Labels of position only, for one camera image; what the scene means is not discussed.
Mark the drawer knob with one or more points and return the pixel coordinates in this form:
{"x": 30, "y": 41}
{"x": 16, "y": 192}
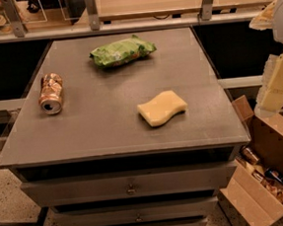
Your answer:
{"x": 138, "y": 218}
{"x": 131, "y": 190}

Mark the yellow sponge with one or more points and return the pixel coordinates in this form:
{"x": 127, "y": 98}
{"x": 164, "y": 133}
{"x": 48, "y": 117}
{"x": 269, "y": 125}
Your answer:
{"x": 162, "y": 108}

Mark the grey drawer cabinet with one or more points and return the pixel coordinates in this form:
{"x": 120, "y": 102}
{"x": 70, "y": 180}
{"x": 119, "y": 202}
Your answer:
{"x": 80, "y": 162}

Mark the open cardboard box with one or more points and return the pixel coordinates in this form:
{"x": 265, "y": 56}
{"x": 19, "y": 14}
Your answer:
{"x": 256, "y": 187}

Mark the can in box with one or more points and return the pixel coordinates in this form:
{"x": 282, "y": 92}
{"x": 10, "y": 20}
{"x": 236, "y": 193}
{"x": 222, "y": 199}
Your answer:
{"x": 250, "y": 156}

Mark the top drawer knob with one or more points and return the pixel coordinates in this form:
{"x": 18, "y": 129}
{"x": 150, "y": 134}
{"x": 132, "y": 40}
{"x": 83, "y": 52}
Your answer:
{"x": 131, "y": 190}

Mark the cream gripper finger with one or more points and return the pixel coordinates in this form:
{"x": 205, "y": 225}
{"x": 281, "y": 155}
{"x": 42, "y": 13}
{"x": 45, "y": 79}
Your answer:
{"x": 264, "y": 19}
{"x": 269, "y": 99}

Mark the green rice chip bag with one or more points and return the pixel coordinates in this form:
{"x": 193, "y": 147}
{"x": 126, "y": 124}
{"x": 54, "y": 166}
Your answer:
{"x": 121, "y": 52}

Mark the blue snack pack in box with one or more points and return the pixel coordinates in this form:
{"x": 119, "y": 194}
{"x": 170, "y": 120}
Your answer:
{"x": 274, "y": 175}

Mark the crushed orange soda can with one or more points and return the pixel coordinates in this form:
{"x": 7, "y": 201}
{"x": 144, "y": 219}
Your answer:
{"x": 51, "y": 88}

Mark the metal railing frame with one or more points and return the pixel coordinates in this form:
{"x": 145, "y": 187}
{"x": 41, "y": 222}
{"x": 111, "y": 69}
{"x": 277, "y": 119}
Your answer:
{"x": 17, "y": 23}

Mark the middle drawer knob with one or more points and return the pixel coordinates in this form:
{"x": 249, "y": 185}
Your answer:
{"x": 138, "y": 218}

